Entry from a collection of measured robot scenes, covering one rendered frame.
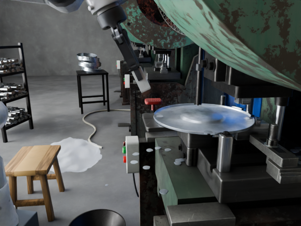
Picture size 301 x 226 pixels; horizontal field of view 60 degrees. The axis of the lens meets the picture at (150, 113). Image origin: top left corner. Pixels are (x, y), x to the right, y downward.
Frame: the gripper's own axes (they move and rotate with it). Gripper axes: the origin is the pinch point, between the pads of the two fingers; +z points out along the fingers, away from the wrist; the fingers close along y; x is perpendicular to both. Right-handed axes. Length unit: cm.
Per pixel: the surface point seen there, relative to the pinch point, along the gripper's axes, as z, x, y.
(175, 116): 14.2, 4.6, 0.3
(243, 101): 17.7, 24.2, 1.9
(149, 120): 11.2, -2.4, 4.0
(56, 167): 39, -83, -77
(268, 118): 34, 35, -16
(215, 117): 18.3, 15.1, 3.5
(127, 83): 23, -35, -195
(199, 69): 21, 26, -86
